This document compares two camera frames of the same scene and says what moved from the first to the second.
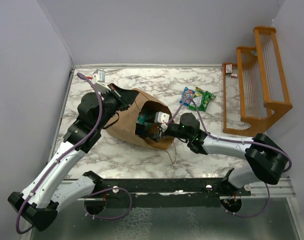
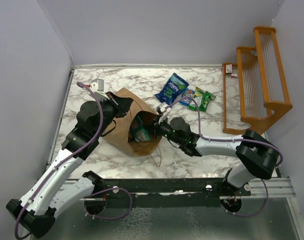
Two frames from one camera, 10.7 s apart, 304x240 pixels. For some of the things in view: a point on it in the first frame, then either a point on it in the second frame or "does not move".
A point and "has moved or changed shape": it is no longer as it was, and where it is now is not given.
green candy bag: x=201 y=99 does not move
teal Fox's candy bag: x=146 y=117 -> x=141 y=132
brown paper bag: x=122 y=124 has moved or changed shape
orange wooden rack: x=254 y=90 does not move
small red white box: x=229 y=68 does not move
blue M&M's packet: x=188 y=94 does not move
